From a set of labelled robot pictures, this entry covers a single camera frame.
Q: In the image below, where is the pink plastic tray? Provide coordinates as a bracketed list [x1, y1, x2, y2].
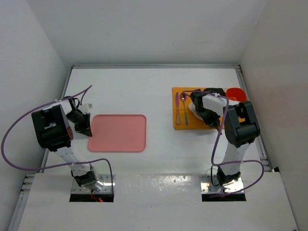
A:
[88, 114, 147, 153]

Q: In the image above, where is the iridescent table knife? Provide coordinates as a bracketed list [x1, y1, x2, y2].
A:
[175, 92, 181, 125]

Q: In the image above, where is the black coaster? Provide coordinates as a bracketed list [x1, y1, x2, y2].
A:
[203, 88, 226, 96]

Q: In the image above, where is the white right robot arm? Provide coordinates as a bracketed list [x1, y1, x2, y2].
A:
[189, 90, 260, 186]

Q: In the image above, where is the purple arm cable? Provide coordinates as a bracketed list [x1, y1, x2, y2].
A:
[180, 90, 265, 194]
[0, 85, 115, 194]

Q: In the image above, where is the aluminium table frame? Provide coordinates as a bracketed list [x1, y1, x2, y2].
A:
[7, 64, 281, 231]

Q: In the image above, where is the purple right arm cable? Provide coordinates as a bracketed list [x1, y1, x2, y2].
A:
[180, 90, 265, 194]

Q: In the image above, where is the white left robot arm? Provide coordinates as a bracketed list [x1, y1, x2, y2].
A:
[31, 98, 104, 193]

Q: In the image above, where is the metal base plate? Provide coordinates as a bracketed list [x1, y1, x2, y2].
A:
[71, 174, 116, 194]
[200, 174, 244, 194]

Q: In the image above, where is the orange plastic cup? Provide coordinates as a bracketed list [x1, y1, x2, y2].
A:
[226, 88, 247, 102]

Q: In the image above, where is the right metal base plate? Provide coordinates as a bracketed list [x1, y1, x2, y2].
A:
[200, 174, 244, 194]

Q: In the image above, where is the white plate with handles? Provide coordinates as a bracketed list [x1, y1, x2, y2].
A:
[188, 103, 204, 121]

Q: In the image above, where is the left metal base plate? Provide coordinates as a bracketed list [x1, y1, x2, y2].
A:
[71, 174, 116, 194]

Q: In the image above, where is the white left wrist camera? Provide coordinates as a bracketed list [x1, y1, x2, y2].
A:
[78, 103, 92, 115]

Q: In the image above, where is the orange cloth placemat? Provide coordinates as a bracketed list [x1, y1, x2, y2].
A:
[172, 87, 237, 130]

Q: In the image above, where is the iridescent spoon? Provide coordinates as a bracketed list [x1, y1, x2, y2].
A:
[180, 92, 188, 125]

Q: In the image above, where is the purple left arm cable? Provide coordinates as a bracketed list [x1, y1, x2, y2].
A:
[0, 85, 115, 194]

